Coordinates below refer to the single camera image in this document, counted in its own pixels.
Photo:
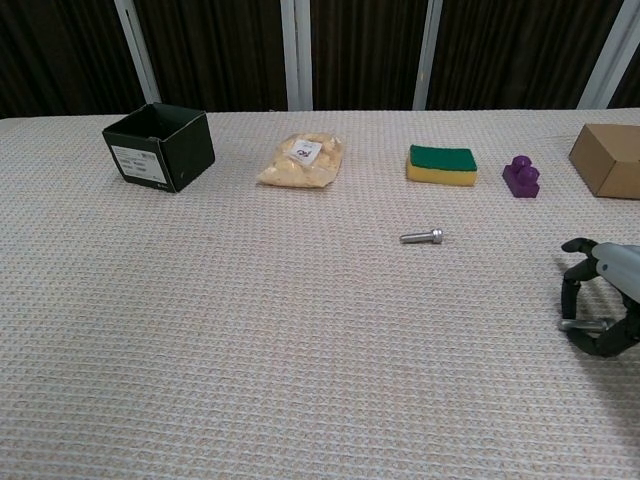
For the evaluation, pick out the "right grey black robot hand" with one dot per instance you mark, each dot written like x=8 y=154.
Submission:
x=620 y=265

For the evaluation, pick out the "silver bolt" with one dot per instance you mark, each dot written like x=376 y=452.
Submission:
x=582 y=325
x=425 y=236

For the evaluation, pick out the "brown cardboard box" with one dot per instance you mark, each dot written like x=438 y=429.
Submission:
x=620 y=175

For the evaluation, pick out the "purple toy block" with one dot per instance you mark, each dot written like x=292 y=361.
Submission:
x=522 y=185

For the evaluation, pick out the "yellow sponge with green pad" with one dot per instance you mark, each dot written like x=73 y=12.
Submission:
x=440 y=172

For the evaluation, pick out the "clear bag of yellow snacks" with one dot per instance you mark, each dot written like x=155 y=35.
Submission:
x=300 y=170

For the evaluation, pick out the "beige woven tablecloth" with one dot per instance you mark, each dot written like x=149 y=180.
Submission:
x=200 y=325

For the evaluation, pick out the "black open cardboard box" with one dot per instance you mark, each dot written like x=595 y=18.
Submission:
x=180 y=155

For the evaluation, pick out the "white metal frame post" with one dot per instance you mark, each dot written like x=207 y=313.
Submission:
x=607 y=55
x=296 y=50
x=426 y=60
x=140 y=60

